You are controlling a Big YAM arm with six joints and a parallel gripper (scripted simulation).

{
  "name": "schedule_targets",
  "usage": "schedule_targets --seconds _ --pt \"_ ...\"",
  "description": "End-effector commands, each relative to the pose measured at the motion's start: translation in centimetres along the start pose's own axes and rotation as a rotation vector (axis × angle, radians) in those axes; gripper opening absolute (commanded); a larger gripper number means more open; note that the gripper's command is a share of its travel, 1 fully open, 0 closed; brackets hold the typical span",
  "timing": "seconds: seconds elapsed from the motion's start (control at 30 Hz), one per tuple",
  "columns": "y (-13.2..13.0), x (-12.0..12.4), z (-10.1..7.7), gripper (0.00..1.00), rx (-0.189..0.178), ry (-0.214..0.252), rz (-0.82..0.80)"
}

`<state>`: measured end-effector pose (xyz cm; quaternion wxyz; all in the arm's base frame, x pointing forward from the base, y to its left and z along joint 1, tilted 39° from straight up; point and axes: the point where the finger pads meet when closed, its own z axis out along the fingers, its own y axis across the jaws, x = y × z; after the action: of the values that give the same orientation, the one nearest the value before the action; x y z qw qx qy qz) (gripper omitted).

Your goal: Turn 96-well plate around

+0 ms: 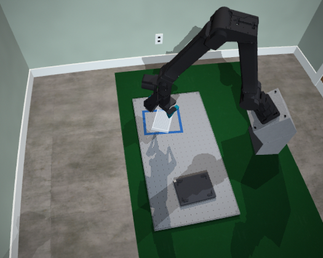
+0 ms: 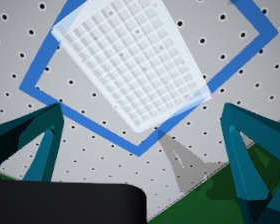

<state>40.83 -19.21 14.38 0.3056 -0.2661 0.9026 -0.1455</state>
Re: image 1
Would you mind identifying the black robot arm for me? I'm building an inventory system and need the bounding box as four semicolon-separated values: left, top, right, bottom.
142;7;280;124

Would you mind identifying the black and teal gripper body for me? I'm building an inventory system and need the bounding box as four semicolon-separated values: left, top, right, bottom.
158;92;177;115

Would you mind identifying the white well plate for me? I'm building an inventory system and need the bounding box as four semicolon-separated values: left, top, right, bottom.
151;109;173;133

